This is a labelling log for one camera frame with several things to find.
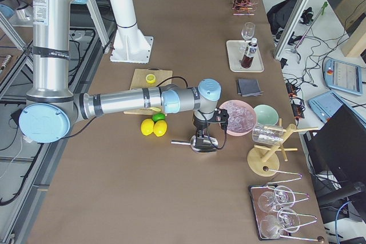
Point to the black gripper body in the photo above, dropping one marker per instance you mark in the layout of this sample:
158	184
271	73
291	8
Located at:
201	126

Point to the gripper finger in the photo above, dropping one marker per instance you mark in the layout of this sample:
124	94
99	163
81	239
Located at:
198	136
202	138

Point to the copper wire bottle basket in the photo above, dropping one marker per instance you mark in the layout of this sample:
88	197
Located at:
244	7

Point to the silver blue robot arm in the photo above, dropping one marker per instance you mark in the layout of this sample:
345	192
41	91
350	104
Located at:
54	105

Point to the metal ice scoop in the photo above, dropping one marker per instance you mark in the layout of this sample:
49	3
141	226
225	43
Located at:
211	144

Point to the yellow lemon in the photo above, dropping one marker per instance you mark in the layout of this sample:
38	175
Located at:
147	126
160	128

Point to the pink bowl with ice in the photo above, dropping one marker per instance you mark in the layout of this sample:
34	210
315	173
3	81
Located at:
242	118

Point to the green lime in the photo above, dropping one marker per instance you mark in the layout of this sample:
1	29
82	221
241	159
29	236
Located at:
158	117

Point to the yellow plastic knife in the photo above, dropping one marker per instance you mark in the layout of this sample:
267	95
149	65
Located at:
156	109

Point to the dark grey folded cloth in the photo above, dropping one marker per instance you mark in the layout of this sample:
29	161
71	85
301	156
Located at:
248	87

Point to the wooden cutting board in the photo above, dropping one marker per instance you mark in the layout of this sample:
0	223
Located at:
138	81

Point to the green bowl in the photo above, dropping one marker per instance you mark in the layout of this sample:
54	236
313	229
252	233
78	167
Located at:
266	115

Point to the clear textured glass cup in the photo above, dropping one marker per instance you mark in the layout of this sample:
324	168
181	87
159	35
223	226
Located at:
268	134

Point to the half lemon slice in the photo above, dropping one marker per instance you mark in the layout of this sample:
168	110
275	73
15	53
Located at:
150	78

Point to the wooden glass tree stand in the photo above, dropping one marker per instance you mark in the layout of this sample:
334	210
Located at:
262	158

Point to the upside wine glass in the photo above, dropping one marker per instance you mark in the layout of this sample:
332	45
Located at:
284	224
274	199

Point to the clear wine glass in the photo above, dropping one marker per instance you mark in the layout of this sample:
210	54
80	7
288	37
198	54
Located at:
247	34

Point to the black tray with glasses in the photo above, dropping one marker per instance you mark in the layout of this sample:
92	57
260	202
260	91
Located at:
254	192

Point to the blue teach pendant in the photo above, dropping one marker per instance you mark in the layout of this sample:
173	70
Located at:
326	105
343	76

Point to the black monitor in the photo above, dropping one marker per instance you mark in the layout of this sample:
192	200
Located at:
339	147

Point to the white pillar mount base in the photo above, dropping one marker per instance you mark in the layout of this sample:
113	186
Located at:
130	45

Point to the aluminium frame post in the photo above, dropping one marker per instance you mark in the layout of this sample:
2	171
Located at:
289	28

